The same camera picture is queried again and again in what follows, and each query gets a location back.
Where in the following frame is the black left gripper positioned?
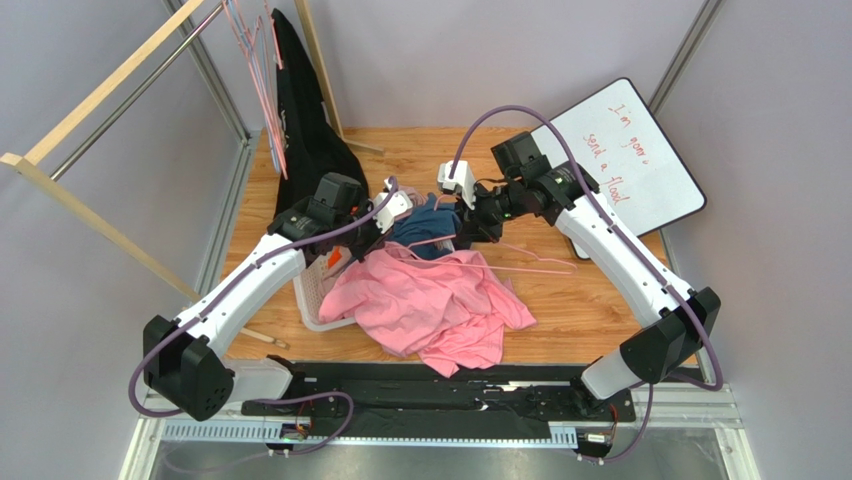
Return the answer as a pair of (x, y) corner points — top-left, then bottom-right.
(334, 200), (395, 265)

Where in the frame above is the pink t-shirt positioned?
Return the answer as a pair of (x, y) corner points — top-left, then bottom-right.
(318, 243), (537, 378)

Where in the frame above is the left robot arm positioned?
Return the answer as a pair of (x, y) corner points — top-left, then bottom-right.
(128, 173), (399, 421)

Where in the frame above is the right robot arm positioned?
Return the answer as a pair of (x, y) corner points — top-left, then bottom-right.
(438, 133), (721, 407)

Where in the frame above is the teal blue t-shirt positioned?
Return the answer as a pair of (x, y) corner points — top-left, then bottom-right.
(388, 193), (461, 260)

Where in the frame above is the black hanging t-shirt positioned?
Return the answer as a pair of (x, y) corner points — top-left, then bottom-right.
(271, 9), (369, 215)

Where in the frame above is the orange garment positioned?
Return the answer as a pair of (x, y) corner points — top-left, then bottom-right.
(327, 246), (351, 269)

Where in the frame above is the white plastic laundry basket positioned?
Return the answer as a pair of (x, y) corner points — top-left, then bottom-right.
(293, 254), (356, 332)

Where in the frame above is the white board with red writing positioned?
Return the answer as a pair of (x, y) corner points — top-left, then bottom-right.
(551, 77), (707, 236)

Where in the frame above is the wooden clothes rack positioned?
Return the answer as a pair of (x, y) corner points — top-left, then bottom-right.
(0, 0), (385, 350)

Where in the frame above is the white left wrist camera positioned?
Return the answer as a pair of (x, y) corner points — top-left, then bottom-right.
(372, 176), (414, 234)

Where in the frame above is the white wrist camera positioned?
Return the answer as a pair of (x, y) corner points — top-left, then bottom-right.
(372, 176), (414, 234)
(436, 160), (476, 210)

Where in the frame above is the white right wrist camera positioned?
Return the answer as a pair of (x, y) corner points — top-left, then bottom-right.
(436, 160), (476, 210)

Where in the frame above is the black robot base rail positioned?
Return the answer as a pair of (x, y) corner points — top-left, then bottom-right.
(241, 362), (637, 440)

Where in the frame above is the white slotted cable duct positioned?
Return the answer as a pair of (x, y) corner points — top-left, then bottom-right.
(159, 419), (579, 449)

